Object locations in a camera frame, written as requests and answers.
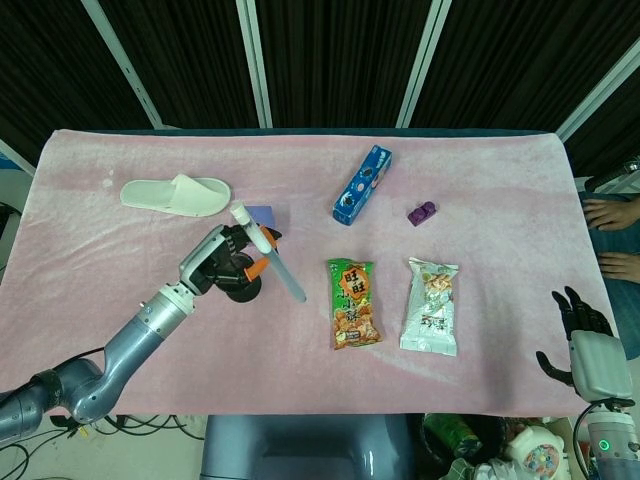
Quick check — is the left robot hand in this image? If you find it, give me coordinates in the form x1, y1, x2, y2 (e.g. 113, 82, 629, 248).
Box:
178, 224, 284, 296

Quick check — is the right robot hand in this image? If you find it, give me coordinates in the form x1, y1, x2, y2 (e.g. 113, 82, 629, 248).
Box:
535, 285, 635, 401

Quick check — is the white test tube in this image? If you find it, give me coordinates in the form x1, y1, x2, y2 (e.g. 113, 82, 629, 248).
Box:
229, 200, 308, 304

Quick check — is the black cup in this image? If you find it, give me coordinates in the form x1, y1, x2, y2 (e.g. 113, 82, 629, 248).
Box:
214, 249, 264, 304

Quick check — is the bystander bare hand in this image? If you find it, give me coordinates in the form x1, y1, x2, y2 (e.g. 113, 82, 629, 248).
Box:
598, 251, 640, 279
583, 197, 640, 232

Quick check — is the white slipper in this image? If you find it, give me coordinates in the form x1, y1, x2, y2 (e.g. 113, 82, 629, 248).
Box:
120, 174, 234, 218

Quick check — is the purple foam block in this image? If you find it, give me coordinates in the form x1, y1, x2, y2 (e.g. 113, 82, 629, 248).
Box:
247, 204, 277, 234

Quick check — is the pink plush tablecloth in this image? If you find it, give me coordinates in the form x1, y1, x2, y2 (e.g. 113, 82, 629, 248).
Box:
0, 128, 619, 417

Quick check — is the green snack bag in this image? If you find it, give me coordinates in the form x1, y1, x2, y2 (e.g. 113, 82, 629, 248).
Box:
326, 257, 384, 351

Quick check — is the green crumpled bag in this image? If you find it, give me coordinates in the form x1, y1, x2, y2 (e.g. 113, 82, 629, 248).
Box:
422, 413, 484, 464

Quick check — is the blue cookie box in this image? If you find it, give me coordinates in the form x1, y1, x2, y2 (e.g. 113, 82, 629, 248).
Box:
331, 144, 394, 225

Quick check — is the white snack bag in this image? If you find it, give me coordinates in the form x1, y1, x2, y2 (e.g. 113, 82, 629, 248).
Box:
398, 256, 460, 357

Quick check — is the blue-grey robot torso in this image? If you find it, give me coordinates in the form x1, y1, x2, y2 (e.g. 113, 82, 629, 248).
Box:
199, 414, 416, 480

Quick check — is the purple toy brick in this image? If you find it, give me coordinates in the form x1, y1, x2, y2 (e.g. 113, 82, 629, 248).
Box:
407, 199, 440, 227

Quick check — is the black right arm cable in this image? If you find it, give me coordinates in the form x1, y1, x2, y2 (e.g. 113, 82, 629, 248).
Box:
572, 399, 609, 474

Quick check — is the black floor cable bundle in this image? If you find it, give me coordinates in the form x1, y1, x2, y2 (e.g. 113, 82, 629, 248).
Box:
49, 413, 206, 442

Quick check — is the white frame post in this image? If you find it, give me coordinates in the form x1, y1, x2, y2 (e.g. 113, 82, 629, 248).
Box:
397, 0, 454, 129
235, 0, 274, 129
82, 0, 164, 129
555, 29, 640, 141
0, 138, 36, 176

